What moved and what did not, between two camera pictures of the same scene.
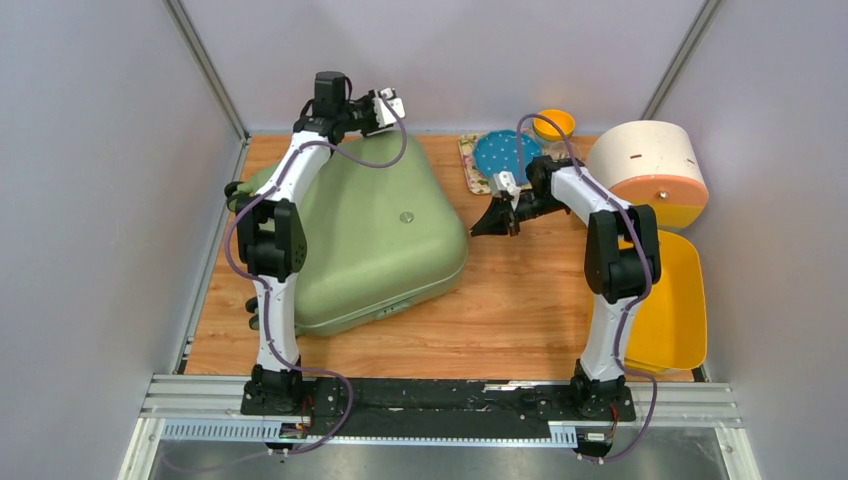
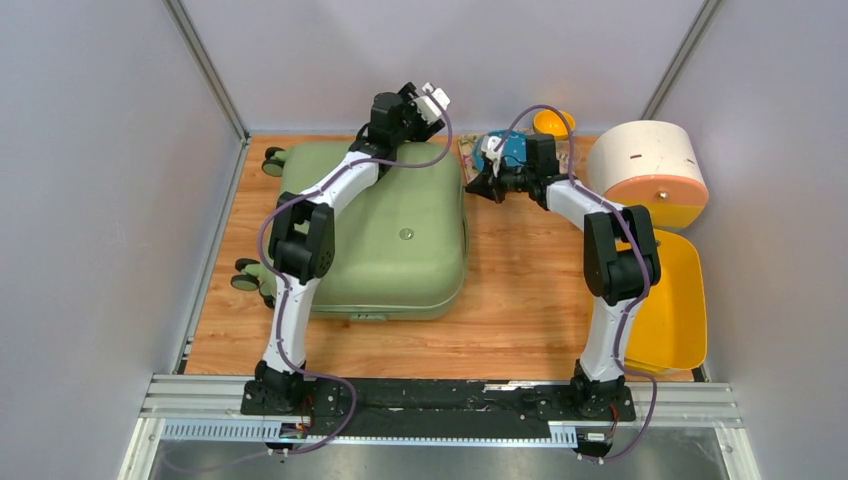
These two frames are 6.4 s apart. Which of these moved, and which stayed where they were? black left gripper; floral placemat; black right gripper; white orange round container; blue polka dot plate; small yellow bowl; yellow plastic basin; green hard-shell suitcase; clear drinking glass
Moved: black left gripper; green hard-shell suitcase; black right gripper
Stayed: white orange round container; small yellow bowl; blue polka dot plate; clear drinking glass; floral placemat; yellow plastic basin
